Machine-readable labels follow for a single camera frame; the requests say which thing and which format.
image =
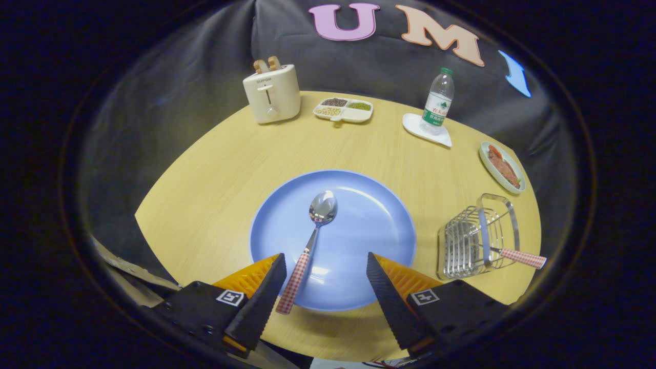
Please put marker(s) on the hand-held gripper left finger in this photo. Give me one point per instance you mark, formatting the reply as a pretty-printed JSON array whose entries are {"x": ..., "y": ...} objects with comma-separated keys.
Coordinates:
[{"x": 261, "y": 302}]

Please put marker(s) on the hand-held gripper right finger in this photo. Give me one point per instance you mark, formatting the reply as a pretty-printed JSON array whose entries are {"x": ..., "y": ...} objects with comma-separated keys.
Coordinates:
[{"x": 392, "y": 307}]

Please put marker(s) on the blue plate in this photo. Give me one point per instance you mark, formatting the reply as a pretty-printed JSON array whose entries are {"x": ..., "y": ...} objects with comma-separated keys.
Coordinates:
[{"x": 369, "y": 230}]

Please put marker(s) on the person's beige clothing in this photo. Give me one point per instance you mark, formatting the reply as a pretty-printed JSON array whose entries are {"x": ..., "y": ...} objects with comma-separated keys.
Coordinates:
[{"x": 128, "y": 269}]

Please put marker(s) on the pale green oval plate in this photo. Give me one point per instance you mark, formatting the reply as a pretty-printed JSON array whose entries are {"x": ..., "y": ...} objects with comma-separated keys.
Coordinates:
[{"x": 492, "y": 166}]

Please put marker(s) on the sliced red meat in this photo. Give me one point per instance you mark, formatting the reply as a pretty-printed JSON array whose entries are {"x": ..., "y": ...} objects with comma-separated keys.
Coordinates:
[{"x": 505, "y": 166}]

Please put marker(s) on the white square coaster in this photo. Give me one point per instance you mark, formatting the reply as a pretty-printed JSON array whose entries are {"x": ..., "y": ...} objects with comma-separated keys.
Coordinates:
[{"x": 412, "y": 125}]

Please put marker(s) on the white divided dish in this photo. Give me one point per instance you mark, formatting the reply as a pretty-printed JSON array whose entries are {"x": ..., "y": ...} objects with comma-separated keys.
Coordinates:
[{"x": 356, "y": 116}]

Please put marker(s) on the pile of yellow beans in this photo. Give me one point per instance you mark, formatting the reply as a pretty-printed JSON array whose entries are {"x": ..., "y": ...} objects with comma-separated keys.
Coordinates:
[{"x": 328, "y": 111}]

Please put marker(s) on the pile of green beans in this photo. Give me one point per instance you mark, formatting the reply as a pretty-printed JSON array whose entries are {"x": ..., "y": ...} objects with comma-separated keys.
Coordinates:
[{"x": 360, "y": 106}]

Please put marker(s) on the clear water bottle green cap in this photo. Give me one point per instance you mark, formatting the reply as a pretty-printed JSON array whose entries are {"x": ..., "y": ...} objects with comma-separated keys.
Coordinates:
[{"x": 435, "y": 107}]

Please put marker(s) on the cream toaster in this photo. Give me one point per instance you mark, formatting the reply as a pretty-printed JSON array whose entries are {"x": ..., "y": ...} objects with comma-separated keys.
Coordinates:
[{"x": 271, "y": 97}]

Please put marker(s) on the pile of brown beans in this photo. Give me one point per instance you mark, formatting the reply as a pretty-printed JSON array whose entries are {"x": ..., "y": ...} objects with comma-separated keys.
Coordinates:
[{"x": 334, "y": 102}]

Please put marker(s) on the toast slice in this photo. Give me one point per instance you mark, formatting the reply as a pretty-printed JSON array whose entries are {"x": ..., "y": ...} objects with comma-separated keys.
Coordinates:
[
  {"x": 260, "y": 66},
  {"x": 274, "y": 63}
]

